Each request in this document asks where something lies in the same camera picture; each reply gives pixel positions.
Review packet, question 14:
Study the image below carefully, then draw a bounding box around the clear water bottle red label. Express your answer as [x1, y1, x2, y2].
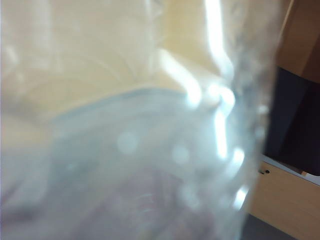
[0, 0, 295, 240]

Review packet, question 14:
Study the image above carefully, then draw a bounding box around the light wooden shelf cabinet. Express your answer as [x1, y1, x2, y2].
[247, 0, 320, 240]

